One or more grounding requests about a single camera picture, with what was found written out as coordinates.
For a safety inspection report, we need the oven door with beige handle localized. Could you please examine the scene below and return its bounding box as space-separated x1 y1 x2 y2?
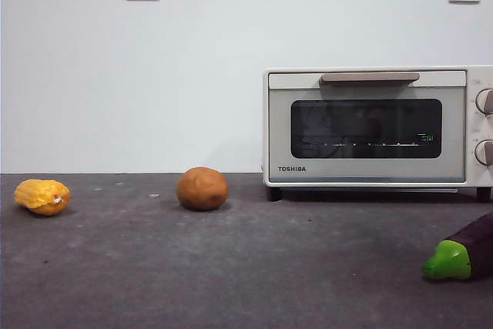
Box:
267 70 468 184

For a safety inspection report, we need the brown potato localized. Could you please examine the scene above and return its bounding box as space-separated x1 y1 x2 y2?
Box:
176 166 230 212

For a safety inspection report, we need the white Toshiba toaster oven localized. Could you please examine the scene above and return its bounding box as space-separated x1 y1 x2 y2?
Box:
263 65 493 203

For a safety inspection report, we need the beige oven knob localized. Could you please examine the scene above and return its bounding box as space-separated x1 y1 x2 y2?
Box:
474 139 493 166
475 89 493 116

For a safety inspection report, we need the yellow corn cob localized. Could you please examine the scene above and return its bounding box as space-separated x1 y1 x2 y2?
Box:
14 179 72 217

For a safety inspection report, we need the purple eggplant with green stem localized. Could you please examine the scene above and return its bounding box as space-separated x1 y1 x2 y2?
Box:
421 212 493 282

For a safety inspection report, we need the metal wire oven rack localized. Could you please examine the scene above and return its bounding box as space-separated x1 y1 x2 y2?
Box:
306 141 423 149

